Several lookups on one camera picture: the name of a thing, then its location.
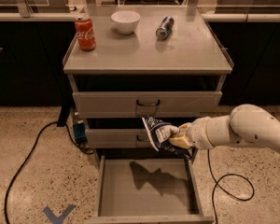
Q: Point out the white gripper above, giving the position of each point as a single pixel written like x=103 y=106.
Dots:
x=198 y=132

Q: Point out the blue chip bag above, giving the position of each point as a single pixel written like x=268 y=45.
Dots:
x=159 y=132

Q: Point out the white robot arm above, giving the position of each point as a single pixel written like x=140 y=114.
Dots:
x=245 y=126

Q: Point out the grey top drawer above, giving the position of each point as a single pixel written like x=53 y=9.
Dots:
x=122 y=104

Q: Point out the grey middle drawer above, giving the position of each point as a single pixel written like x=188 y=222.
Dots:
x=118 y=138

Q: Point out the grey open bottom drawer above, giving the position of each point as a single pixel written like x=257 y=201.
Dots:
x=147 y=191

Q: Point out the grey metal drawer cabinet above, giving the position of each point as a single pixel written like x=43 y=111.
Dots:
x=190 y=59

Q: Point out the blue power box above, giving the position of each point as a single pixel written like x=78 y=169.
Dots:
x=78 y=128

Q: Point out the white ceramic bowl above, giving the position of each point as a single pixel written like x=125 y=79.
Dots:
x=125 y=21

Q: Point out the red coca-cola can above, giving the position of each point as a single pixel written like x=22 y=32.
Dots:
x=85 y=33

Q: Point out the black middle drawer handle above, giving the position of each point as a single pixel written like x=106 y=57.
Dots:
x=141 y=139

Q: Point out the black drawer handle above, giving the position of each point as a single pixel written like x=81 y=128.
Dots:
x=146 y=104
x=141 y=139

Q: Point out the black top drawer handle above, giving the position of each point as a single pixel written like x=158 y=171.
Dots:
x=146 y=104

